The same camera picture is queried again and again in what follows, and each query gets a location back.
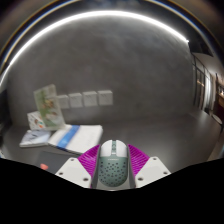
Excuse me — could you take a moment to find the white and green computer mouse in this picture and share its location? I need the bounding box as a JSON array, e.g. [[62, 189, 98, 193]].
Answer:
[[96, 139, 130, 189]]

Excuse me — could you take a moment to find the thin pale blue booklet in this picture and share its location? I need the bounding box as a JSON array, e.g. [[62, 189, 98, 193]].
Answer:
[[18, 128, 52, 149]]

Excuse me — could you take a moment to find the green illustrated leaflet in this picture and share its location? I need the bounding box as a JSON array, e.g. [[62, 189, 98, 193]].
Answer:
[[32, 83, 65, 131]]

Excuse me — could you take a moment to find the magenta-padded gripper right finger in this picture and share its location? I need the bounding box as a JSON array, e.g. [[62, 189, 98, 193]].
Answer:
[[127, 143, 172, 188]]

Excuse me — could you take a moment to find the dark wooden shelf unit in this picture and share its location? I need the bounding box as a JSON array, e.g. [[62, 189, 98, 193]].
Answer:
[[213, 72, 224, 118]]

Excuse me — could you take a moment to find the small white illustrated card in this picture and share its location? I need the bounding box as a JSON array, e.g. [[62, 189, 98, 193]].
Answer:
[[26, 110, 46, 131]]

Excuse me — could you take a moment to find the white book with blue stripe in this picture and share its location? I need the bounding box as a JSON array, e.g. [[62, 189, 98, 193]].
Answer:
[[47, 123, 105, 155]]

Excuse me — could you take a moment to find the glass partition door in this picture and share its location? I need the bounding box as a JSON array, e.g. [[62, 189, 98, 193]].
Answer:
[[192, 54, 215, 113]]

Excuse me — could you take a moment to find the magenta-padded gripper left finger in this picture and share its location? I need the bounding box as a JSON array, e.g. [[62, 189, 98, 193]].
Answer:
[[54, 143, 101, 189]]

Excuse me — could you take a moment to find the ceiling light strip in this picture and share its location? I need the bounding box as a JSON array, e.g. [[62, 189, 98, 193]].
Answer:
[[0, 9, 190, 86]]

